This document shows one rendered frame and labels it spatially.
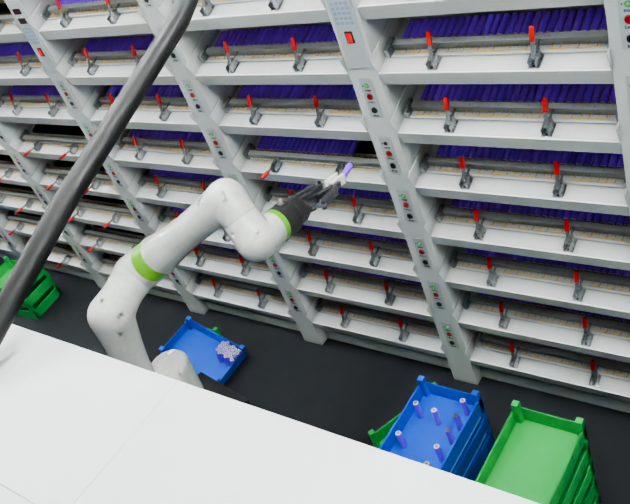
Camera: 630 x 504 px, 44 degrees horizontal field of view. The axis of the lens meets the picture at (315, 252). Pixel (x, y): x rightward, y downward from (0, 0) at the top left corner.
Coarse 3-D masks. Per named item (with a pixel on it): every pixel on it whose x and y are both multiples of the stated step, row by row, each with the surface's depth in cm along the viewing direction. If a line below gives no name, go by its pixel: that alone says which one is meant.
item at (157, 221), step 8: (160, 208) 333; (168, 208) 336; (176, 208) 331; (184, 208) 327; (152, 216) 331; (160, 216) 332; (168, 216) 331; (176, 216) 320; (152, 224) 331; (160, 224) 333; (216, 232) 313; (224, 232) 306; (208, 240) 313; (216, 240) 311; (224, 240) 307; (232, 248) 309
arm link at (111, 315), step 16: (112, 288) 210; (128, 288) 212; (96, 304) 206; (112, 304) 206; (128, 304) 209; (96, 320) 205; (112, 320) 205; (128, 320) 208; (96, 336) 211; (112, 336) 207; (128, 336) 210; (112, 352) 212; (128, 352) 213; (144, 352) 219; (144, 368) 220
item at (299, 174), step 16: (256, 144) 271; (240, 160) 268; (256, 160) 267; (256, 176) 266; (272, 176) 261; (288, 176) 256; (304, 176) 251; (320, 176) 247; (352, 176) 240; (368, 176) 237
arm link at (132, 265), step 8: (136, 248) 215; (128, 256) 216; (136, 256) 213; (120, 264) 218; (128, 264) 215; (136, 264) 213; (144, 264) 212; (112, 272) 218; (120, 272) 215; (128, 272) 215; (136, 272) 214; (144, 272) 213; (152, 272) 213; (136, 280) 215; (144, 280) 215; (152, 280) 216; (160, 280) 219; (144, 288) 217; (144, 296) 219
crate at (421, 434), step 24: (432, 384) 235; (408, 408) 233; (456, 408) 231; (480, 408) 226; (408, 432) 230; (432, 432) 227; (456, 432) 225; (408, 456) 224; (432, 456) 221; (456, 456) 218
